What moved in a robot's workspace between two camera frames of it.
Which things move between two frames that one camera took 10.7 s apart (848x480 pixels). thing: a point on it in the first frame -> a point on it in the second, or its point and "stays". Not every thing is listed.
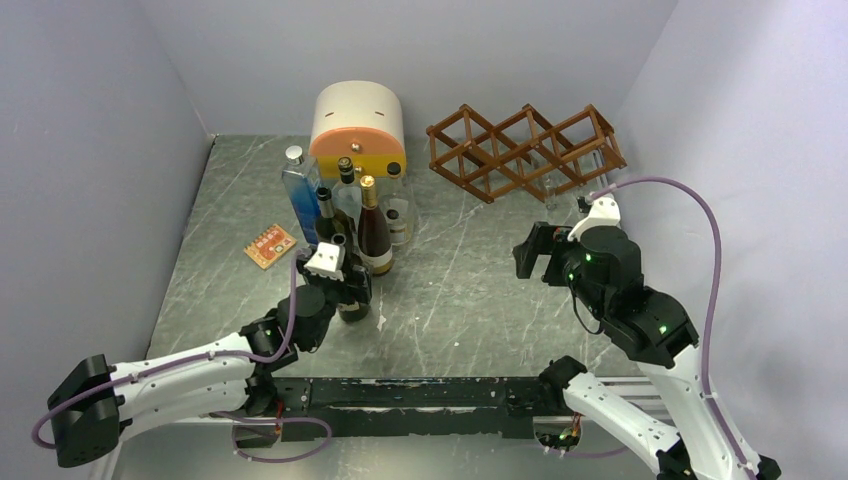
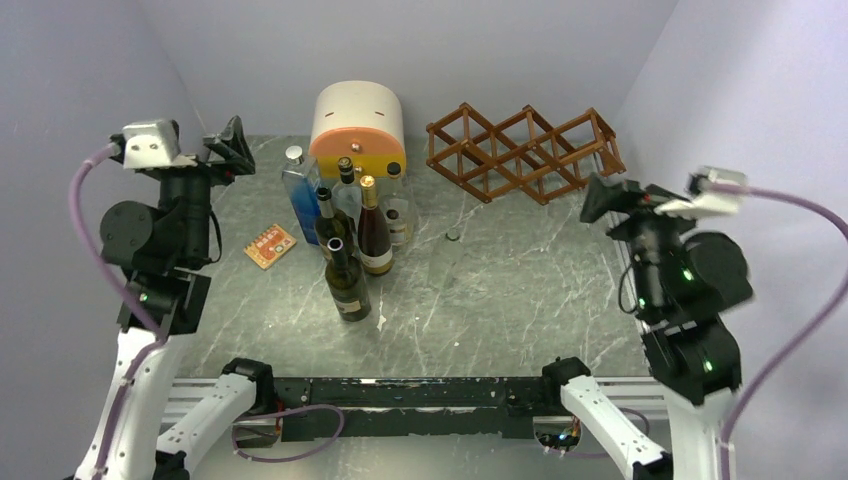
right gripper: [545, 238] -> [642, 200]
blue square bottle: [302, 180] stays
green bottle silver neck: [331, 221] stays
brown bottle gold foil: [374, 233] stays
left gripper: [349, 291] -> [231, 146]
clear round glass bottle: [395, 195] stays
